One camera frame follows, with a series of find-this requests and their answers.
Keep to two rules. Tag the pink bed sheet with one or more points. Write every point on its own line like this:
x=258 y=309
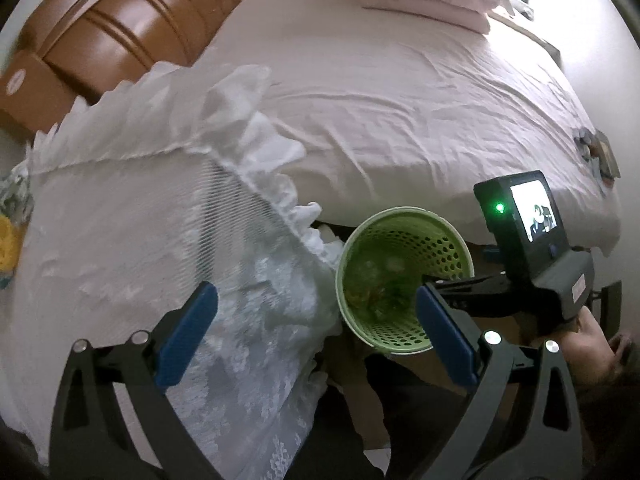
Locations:
x=400 y=110

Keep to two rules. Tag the green and white wrapper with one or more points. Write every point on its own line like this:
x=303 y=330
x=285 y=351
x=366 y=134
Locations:
x=12 y=187

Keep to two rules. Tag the brown flat object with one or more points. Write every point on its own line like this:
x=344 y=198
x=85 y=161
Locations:
x=606 y=155

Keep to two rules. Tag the person's dark trousers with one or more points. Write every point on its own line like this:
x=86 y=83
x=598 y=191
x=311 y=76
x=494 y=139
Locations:
x=400 y=425

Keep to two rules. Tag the yellow round sponge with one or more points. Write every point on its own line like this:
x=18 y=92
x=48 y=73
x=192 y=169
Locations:
x=7 y=242

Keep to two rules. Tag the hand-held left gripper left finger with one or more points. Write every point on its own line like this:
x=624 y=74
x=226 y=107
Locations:
x=186 y=340

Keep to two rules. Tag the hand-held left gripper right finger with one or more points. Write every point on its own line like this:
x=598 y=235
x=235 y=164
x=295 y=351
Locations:
x=445 y=340

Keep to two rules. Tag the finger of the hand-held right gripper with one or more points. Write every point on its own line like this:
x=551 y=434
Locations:
x=480 y=281
x=487 y=302

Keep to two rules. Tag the green perforated plastic basket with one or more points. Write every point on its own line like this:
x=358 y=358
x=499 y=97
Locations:
x=400 y=240

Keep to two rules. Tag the white lace tablecloth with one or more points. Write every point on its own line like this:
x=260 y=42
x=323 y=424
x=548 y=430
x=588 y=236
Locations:
x=125 y=220

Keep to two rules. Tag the brown wooden headboard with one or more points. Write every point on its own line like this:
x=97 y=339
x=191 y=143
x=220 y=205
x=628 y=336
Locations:
x=125 y=25

